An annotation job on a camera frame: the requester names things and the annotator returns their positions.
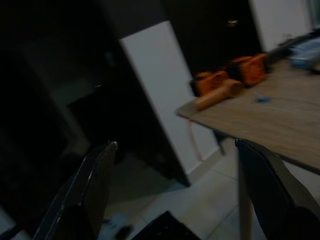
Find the blue and white clutter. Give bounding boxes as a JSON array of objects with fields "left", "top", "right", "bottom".
[{"left": 268, "top": 31, "right": 320, "bottom": 75}]

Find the black box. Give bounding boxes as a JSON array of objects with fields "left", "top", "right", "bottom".
[{"left": 132, "top": 210, "right": 201, "bottom": 240}]

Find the wooden cylinder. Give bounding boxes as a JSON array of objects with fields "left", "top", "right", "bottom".
[{"left": 194, "top": 81, "right": 245, "bottom": 111}]

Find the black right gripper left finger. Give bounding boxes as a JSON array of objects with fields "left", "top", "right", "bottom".
[{"left": 33, "top": 141, "right": 118, "bottom": 240}]

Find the wooden table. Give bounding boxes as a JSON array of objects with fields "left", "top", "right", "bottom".
[{"left": 176, "top": 59, "right": 320, "bottom": 176}]

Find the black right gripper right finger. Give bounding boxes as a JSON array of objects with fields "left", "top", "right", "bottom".
[{"left": 234, "top": 138, "right": 320, "bottom": 240}]

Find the orange and black bag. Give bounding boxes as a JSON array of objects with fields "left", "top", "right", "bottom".
[{"left": 189, "top": 53, "right": 269, "bottom": 98}]

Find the small blue scrap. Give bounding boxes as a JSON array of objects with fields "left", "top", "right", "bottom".
[{"left": 255, "top": 94, "right": 272, "bottom": 104}]

